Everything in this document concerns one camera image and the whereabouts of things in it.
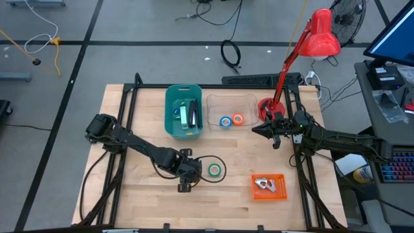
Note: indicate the green mini stapler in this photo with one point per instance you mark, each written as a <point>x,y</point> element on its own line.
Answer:
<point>183,104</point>
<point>177,117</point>

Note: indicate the black computer monitor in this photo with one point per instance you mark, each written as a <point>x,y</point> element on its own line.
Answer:
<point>398,39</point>

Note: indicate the red desk lamp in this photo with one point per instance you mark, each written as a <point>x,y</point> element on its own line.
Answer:
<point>320,35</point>

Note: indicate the black power strip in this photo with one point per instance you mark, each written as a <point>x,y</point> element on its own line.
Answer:
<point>252,79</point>

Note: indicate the orange mesh basket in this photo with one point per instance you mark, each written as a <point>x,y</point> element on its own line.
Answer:
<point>258,194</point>

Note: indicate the grey side desk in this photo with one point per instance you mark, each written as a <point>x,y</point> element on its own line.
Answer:
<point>363,103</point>

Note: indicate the green tape roll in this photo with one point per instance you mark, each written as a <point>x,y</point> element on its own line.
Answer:
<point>209,170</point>

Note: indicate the clear plastic bag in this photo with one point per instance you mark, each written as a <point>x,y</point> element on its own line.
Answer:
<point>388,106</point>

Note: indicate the black floor fan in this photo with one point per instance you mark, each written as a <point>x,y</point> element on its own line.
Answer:
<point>347,19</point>

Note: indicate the yellow wipes container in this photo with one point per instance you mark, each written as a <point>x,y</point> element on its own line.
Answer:
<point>361,175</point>

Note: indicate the blue tape roll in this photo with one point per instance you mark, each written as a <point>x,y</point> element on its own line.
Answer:
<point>220,122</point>

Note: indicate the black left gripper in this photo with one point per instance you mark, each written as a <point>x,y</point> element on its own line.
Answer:
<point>186,166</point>

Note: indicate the black aluminium table frame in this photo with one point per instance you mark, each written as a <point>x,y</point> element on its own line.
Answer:
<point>213,86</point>

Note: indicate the orange tape roll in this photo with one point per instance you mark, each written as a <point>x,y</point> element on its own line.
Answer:
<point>233,119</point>

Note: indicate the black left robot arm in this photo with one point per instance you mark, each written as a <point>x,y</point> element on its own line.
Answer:
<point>136,145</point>

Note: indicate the blue mini stapler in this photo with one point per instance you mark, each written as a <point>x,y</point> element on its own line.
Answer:
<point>176,112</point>

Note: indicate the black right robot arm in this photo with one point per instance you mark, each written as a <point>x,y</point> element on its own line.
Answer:
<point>349,140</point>

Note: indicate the white paper sheet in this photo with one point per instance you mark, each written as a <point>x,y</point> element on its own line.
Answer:
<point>351,165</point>

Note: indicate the black caster base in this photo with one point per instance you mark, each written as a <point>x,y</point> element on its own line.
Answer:
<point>4,108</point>

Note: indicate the clear plastic tray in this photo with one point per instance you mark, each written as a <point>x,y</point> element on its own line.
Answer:
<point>226,103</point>

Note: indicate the lilac staple remover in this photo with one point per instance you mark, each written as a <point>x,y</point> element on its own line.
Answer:
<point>271,187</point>

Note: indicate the grey metal floor base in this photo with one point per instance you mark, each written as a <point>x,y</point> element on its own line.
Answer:
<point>14,77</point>
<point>35,3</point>

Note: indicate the teal plastic bin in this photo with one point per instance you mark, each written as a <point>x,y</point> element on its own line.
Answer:
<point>174,129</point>

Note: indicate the white power adapter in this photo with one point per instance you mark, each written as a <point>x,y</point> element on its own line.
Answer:
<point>310,75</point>

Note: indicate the black mini computer box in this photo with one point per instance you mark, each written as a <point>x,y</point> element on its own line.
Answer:
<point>385,77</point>

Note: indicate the backlit black keyboard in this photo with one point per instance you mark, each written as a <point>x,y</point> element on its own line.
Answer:
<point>399,170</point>

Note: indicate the mint green stapler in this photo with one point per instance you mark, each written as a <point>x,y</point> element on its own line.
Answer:
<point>184,118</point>

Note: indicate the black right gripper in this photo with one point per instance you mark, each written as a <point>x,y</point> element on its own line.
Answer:
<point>288,128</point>

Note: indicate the silver staple remover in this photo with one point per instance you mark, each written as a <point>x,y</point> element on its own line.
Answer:
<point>260,183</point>

